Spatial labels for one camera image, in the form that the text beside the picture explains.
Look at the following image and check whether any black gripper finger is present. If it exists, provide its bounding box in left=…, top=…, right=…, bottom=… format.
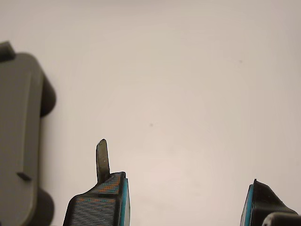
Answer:
left=62, top=138, right=130, bottom=226
left=239, top=178, right=301, bottom=226

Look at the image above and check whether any gray 3D-printed box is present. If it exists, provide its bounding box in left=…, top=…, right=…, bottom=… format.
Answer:
left=0, top=41, right=57, bottom=226

